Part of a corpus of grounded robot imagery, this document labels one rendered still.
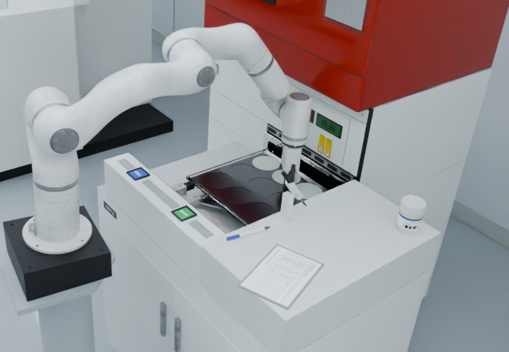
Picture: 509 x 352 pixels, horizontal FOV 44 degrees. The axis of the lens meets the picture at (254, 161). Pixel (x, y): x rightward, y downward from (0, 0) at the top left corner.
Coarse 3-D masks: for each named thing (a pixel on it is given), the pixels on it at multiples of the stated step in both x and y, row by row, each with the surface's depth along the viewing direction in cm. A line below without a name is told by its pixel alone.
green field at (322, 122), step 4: (320, 116) 215; (320, 120) 215; (324, 120) 214; (328, 120) 212; (316, 124) 217; (320, 124) 216; (324, 124) 214; (328, 124) 213; (332, 124) 211; (324, 128) 215; (328, 128) 213; (332, 128) 212; (336, 128) 210; (340, 128) 209; (332, 132) 213; (336, 132) 211
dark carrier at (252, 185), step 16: (240, 160) 228; (208, 176) 217; (224, 176) 218; (240, 176) 219; (256, 176) 220; (304, 176) 222; (224, 192) 210; (240, 192) 210; (256, 192) 211; (272, 192) 212; (240, 208) 202; (256, 208) 203; (272, 208) 204
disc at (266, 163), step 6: (264, 156) 232; (252, 162) 228; (258, 162) 228; (264, 162) 228; (270, 162) 229; (276, 162) 229; (258, 168) 224; (264, 168) 225; (270, 168) 225; (276, 168) 225
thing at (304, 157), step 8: (264, 136) 240; (272, 136) 237; (264, 144) 242; (280, 144) 234; (304, 160) 226; (312, 160) 224; (320, 168) 221; (328, 176) 219; (336, 176) 216; (320, 184) 224
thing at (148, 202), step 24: (120, 168) 206; (144, 168) 207; (120, 192) 206; (144, 192) 195; (168, 192) 196; (144, 216) 198; (168, 216) 185; (168, 240) 189; (192, 240) 177; (192, 264) 181
